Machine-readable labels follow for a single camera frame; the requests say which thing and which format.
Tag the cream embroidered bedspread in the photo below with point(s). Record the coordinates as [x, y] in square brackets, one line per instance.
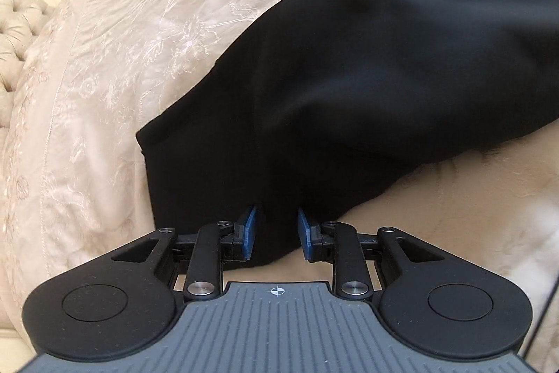
[109, 93]

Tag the cream tufted headboard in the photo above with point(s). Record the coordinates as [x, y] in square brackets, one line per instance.
[15, 36]

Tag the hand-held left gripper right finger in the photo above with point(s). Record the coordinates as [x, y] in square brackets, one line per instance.
[304, 231]

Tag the black pants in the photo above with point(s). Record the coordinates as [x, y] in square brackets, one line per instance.
[349, 93]

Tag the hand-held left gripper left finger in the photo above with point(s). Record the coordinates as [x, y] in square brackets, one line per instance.
[250, 229]

